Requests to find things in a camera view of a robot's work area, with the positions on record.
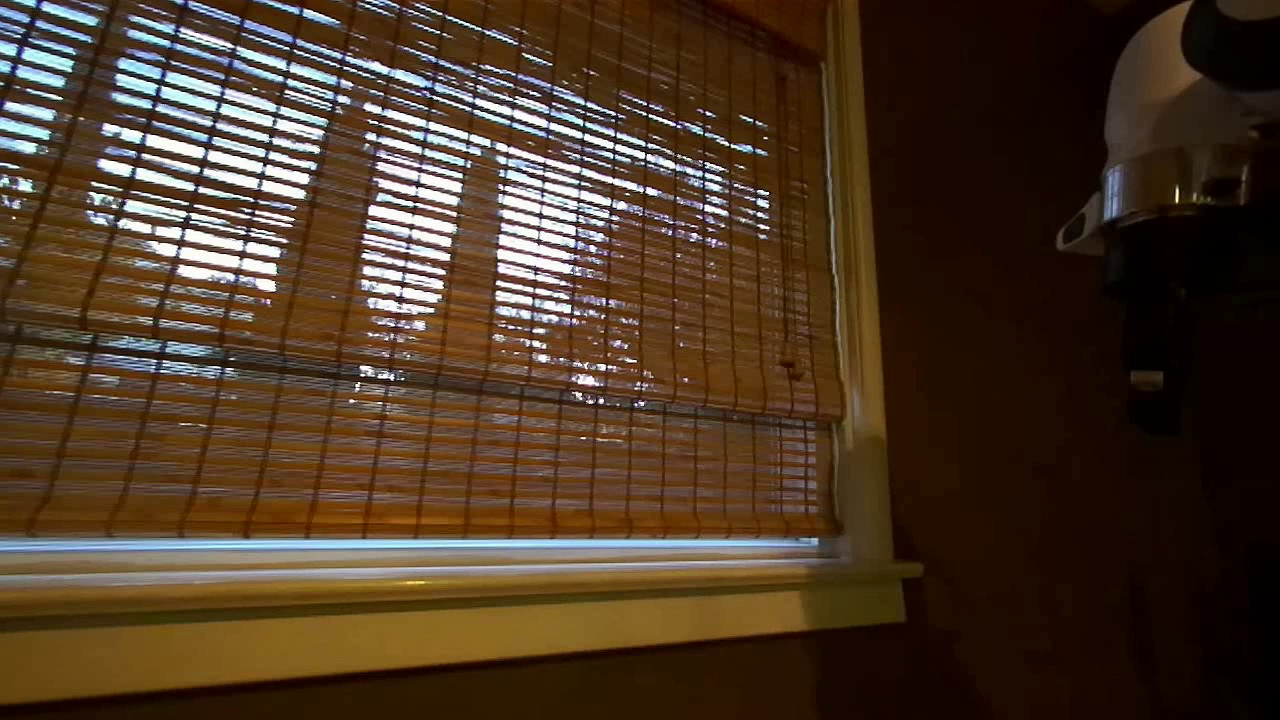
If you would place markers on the white window sill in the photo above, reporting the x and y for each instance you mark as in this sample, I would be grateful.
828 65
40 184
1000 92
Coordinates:
150 632

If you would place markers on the brown bamboo window blind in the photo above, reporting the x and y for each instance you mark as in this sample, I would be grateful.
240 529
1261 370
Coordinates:
402 266

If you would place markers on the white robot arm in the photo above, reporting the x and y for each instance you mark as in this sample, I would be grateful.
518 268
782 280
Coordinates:
1191 189

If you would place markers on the white window frame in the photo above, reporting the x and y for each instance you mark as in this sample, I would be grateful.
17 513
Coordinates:
863 400

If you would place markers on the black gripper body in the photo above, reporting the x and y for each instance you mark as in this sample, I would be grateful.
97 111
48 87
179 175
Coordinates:
1158 273

